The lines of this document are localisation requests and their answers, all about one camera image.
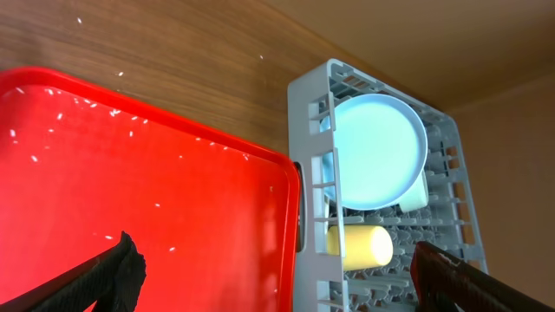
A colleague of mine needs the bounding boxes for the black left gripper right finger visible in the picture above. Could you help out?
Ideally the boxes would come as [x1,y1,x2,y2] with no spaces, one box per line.
[410,241,547,312]

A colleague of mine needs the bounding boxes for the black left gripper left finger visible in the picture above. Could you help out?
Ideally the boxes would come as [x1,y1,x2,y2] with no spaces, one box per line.
[1,232,147,312]

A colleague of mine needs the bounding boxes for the yellow plastic cup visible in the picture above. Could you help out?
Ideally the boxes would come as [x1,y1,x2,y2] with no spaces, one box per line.
[343,225,394,270]

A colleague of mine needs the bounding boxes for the green bowl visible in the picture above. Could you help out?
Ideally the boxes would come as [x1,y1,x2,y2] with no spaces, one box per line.
[398,171,429,213]

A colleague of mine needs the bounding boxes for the blue plate with rice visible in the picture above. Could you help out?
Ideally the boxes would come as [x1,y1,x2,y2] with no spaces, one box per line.
[320,94,428,211]

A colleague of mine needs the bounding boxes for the grey dishwasher rack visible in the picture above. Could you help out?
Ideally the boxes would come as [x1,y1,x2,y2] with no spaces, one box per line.
[287,59,486,311]

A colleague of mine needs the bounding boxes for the red plastic tray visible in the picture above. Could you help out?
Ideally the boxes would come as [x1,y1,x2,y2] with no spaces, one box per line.
[1,67,301,311]

